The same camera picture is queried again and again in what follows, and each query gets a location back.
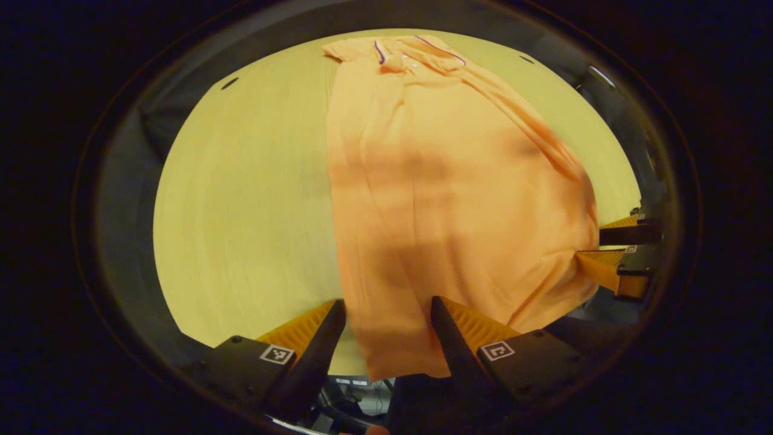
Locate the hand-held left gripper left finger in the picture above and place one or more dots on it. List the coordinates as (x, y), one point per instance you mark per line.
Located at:
(314, 362)

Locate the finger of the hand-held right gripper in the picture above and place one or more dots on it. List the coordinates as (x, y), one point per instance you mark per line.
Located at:
(610, 269)
(628, 235)

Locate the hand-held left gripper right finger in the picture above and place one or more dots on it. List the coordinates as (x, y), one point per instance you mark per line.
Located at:
(459, 356)

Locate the orange T-shirt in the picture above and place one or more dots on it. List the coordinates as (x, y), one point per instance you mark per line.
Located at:
(453, 199)

